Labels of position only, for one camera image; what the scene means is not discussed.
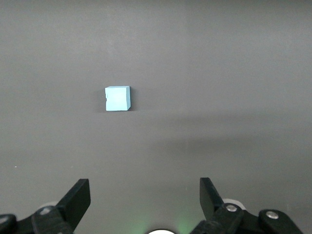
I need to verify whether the dark grey table mat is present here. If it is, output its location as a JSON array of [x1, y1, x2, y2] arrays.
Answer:
[[0, 0, 312, 234]]

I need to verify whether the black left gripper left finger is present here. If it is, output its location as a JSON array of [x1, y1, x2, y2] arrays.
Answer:
[[31, 178, 91, 234]]

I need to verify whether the light blue foam block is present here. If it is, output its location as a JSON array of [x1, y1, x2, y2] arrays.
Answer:
[[104, 85, 132, 112]]

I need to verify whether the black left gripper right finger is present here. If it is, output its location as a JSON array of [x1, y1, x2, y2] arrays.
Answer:
[[190, 177, 244, 234]]

